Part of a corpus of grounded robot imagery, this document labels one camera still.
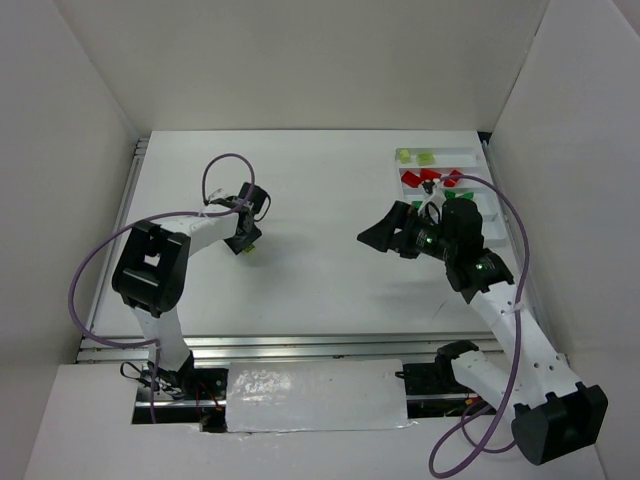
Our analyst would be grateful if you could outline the red rounded lego brick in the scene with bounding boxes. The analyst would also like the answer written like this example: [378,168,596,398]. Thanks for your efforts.
[447,170,464,182]

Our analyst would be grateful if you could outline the red long lego brick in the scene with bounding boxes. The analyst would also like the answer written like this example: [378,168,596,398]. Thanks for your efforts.
[400,171,422,188]

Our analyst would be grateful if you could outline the red curved lego brick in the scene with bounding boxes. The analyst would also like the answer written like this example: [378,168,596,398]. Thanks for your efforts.
[420,168,442,182]

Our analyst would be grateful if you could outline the pale yellow small lego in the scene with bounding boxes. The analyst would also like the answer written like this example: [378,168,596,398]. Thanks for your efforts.
[396,149,411,164]

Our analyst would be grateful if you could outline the pale yellow sloped lego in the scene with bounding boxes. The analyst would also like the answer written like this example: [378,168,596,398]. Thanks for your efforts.
[416,153,436,167]

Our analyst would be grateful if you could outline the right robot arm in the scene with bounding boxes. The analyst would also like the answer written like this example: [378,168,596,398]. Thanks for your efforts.
[357,198,608,465]

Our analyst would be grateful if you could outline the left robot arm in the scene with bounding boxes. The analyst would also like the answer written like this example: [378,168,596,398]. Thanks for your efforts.
[112,183,271,398]

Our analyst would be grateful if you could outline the white compartment tray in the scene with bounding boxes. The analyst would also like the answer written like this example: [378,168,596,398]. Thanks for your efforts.
[394,147,507,247]

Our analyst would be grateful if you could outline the white taped cover panel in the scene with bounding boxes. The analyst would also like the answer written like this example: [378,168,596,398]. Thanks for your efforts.
[225,359,410,433]

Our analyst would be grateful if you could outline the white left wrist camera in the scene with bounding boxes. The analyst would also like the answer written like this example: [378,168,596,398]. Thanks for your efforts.
[204,188,227,205]

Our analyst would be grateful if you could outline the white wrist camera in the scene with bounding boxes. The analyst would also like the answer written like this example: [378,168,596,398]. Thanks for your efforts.
[418,178,443,216]
[204,188,227,205]

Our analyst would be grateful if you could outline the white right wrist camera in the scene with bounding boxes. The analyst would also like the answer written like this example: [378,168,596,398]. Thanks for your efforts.
[418,178,443,216]

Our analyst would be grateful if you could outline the aluminium front rail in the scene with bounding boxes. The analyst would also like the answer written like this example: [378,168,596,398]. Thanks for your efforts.
[74,333,501,364]

